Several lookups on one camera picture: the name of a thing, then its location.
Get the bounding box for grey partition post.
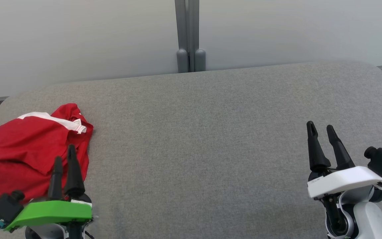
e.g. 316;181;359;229
188;0;207;72
174;0;189;73

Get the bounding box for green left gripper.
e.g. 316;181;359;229
4;144;94;239

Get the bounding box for red and white T-shirt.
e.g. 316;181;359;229
50;103;94;156

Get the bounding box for red shorts with white trim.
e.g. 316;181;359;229
0;112;90;207

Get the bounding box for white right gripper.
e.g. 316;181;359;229
306;121;382;239

